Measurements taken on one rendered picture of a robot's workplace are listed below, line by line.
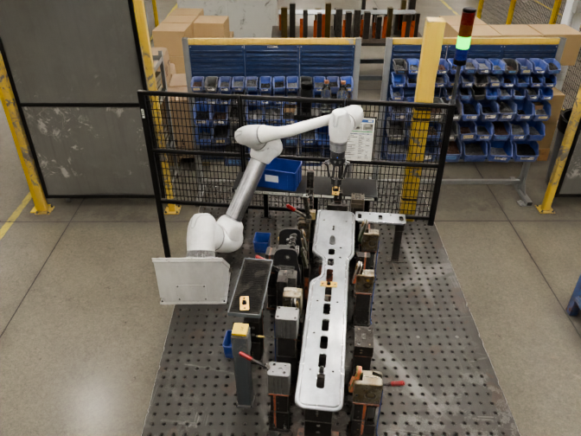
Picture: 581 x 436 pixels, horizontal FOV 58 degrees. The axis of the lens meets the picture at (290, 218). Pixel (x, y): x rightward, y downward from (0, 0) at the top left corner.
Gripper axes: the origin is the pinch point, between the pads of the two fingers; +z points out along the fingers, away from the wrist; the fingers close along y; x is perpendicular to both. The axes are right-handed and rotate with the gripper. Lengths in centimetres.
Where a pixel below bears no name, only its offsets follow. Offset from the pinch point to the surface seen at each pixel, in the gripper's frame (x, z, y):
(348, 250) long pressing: 18.6, 29.2, -8.9
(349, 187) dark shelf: -42, 26, -8
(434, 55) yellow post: -57, -52, -50
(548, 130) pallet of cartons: -297, 93, -217
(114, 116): -150, 34, 189
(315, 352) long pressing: 91, 29, 4
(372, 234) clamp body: 8.6, 25.3, -21.0
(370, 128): -54, -9, -18
